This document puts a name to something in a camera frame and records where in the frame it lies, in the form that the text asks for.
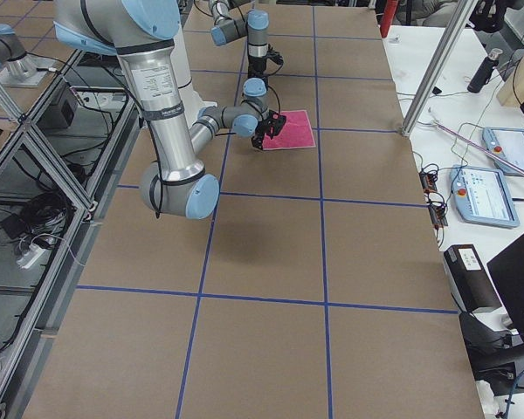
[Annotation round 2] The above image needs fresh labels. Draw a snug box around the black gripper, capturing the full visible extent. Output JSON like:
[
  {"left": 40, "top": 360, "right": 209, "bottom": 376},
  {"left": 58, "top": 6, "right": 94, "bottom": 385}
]
[
  {"left": 251, "top": 111, "right": 286, "bottom": 150},
  {"left": 248, "top": 55, "right": 268, "bottom": 84}
]

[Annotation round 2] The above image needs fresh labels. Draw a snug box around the pink towel with grey edge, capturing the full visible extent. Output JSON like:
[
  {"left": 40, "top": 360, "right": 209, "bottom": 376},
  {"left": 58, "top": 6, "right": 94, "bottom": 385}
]
[{"left": 262, "top": 110, "right": 315, "bottom": 151}]

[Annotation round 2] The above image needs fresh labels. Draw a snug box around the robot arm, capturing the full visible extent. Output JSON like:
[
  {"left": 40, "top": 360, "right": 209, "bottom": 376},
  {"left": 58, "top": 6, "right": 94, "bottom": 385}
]
[
  {"left": 54, "top": 1, "right": 286, "bottom": 219},
  {"left": 208, "top": 1, "right": 272, "bottom": 84}
]

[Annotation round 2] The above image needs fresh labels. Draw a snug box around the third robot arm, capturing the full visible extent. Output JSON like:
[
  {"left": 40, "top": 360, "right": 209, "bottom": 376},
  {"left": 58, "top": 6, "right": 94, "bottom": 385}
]
[{"left": 0, "top": 24, "right": 46, "bottom": 87}]

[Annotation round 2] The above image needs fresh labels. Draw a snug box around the small circuit board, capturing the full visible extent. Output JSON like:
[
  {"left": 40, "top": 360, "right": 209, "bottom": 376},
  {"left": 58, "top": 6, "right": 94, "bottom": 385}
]
[{"left": 419, "top": 170, "right": 438, "bottom": 195}]

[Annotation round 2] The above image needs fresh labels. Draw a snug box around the black power adapter box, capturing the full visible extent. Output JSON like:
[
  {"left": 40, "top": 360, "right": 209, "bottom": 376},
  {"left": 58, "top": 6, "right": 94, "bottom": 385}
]
[{"left": 38, "top": 84, "right": 78, "bottom": 129}]

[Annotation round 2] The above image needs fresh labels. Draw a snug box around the near blue teach pendant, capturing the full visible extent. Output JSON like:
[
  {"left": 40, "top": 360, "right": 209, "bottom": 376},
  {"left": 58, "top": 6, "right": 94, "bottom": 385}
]
[{"left": 450, "top": 165, "right": 520, "bottom": 229}]

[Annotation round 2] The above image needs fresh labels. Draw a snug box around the blue teach pendant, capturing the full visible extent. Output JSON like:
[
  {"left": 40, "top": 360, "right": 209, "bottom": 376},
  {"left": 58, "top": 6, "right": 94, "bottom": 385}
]
[
  {"left": 450, "top": 165, "right": 520, "bottom": 229},
  {"left": 482, "top": 127, "right": 524, "bottom": 175}
]

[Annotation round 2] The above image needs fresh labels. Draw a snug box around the black water bottle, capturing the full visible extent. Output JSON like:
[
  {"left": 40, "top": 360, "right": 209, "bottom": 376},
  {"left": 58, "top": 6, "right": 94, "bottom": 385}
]
[{"left": 467, "top": 48, "right": 503, "bottom": 93}]

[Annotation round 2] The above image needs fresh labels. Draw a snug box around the far blue teach pendant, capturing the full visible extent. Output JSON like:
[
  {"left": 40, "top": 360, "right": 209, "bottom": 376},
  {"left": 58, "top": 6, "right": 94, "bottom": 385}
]
[{"left": 482, "top": 127, "right": 524, "bottom": 175}]

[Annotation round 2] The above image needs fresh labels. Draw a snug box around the black box with label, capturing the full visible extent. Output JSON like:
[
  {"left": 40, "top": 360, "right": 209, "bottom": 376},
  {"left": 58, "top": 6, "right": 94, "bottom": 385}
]
[{"left": 443, "top": 244, "right": 502, "bottom": 314}]

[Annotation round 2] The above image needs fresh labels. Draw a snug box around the white power strip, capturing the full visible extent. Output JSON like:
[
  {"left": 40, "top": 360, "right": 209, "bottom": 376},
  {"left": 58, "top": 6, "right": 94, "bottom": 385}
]
[{"left": 17, "top": 244, "right": 45, "bottom": 270}]

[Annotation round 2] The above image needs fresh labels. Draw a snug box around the black monitor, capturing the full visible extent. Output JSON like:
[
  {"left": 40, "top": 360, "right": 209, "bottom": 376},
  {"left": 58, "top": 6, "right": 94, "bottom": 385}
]
[{"left": 487, "top": 233, "right": 524, "bottom": 334}]

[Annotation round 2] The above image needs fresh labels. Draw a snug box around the aluminium frame post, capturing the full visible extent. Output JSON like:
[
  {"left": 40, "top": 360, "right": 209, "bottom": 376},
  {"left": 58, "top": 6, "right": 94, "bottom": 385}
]
[{"left": 400, "top": 1, "right": 478, "bottom": 137}]

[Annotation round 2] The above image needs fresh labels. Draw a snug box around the aluminium frame rail structure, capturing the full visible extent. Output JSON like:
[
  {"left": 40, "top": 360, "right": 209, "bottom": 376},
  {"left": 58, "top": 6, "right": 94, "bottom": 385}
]
[{"left": 0, "top": 52, "right": 138, "bottom": 418}]

